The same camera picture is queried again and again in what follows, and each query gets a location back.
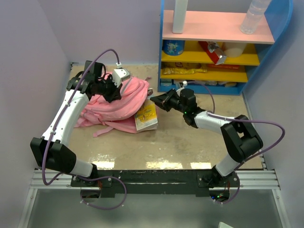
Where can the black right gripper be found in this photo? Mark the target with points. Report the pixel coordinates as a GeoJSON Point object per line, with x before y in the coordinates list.
{"type": "Point", "coordinates": [163, 100]}

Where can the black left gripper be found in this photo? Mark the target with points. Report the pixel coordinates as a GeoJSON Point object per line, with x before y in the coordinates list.
{"type": "Point", "coordinates": [116, 94]}

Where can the pink student backpack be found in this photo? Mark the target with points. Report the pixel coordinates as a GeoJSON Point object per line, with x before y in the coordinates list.
{"type": "Point", "coordinates": [119, 114]}

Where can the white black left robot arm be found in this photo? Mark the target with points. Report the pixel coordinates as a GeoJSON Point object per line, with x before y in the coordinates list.
{"type": "Point", "coordinates": [51, 149]}

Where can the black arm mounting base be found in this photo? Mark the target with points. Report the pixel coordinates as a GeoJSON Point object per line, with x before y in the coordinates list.
{"type": "Point", "coordinates": [200, 183]}

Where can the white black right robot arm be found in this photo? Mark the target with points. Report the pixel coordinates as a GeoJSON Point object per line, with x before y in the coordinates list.
{"type": "Point", "coordinates": [240, 137]}

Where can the yellow chips bag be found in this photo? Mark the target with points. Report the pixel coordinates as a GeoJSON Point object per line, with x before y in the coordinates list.
{"type": "Point", "coordinates": [182, 68]}

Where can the red flat package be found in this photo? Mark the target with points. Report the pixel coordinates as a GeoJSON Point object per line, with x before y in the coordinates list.
{"type": "Point", "coordinates": [225, 68]}

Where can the blue wooden shelf unit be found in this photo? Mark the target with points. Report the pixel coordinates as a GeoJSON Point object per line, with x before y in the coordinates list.
{"type": "Point", "coordinates": [222, 27]}

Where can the blue round tin can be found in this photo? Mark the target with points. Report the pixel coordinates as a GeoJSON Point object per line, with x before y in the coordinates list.
{"type": "Point", "coordinates": [173, 47]}

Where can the red snack box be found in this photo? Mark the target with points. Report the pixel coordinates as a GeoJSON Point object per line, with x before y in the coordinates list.
{"type": "Point", "coordinates": [214, 51]}

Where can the white plastic cup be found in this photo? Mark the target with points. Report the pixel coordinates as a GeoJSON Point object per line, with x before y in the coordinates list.
{"type": "Point", "coordinates": [233, 49]}

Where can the white tall bottle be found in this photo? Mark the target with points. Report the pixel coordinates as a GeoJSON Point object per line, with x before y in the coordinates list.
{"type": "Point", "coordinates": [179, 16]}

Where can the clear plastic water bottle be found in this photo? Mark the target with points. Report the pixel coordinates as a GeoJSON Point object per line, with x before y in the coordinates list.
{"type": "Point", "coordinates": [254, 15]}

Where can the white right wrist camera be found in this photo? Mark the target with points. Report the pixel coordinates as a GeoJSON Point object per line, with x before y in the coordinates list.
{"type": "Point", "coordinates": [183, 84]}

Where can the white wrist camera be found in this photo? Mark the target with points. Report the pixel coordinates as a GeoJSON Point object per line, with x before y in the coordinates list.
{"type": "Point", "coordinates": [119, 75]}
{"type": "Point", "coordinates": [183, 84]}

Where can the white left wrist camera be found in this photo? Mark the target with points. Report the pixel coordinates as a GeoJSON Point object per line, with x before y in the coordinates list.
{"type": "Point", "coordinates": [119, 75]}

